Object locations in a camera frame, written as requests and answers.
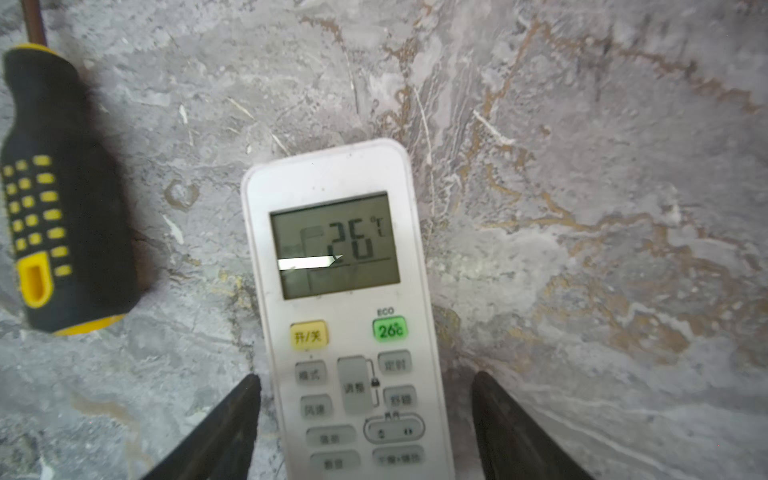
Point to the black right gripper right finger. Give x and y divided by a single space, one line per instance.
511 444

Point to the white air conditioner remote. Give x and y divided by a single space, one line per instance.
344 302

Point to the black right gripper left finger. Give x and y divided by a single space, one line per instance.
222 445

